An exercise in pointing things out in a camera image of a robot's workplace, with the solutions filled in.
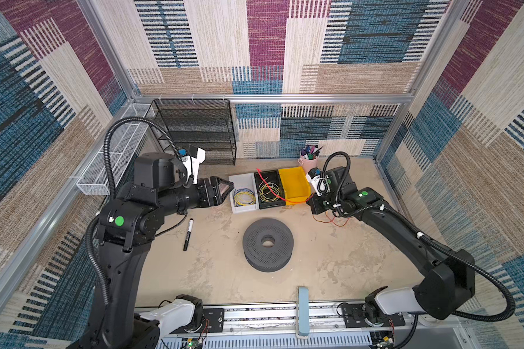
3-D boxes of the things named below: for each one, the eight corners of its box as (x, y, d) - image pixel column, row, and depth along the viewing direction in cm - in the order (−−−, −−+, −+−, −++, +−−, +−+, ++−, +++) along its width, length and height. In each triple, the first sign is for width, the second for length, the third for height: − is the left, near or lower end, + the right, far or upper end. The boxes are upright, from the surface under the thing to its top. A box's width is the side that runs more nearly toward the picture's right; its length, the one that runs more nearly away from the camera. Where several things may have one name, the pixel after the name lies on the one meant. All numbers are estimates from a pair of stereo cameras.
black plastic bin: (260, 211, 102) (260, 203, 96) (254, 178, 114) (253, 169, 109) (286, 207, 103) (287, 199, 98) (277, 175, 116) (277, 166, 111)
